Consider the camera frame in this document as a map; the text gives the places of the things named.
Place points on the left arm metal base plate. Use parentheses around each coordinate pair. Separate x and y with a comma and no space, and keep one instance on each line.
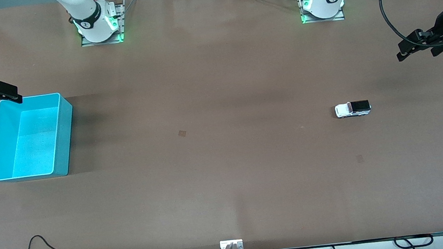
(324,16)

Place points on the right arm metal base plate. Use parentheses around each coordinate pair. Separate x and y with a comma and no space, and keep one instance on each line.
(103,39)

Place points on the cyan plastic storage bin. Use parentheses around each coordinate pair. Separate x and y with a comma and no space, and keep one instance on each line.
(33,139)

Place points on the white jeep toy black roof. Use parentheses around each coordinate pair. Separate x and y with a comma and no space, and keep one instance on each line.
(348,109)

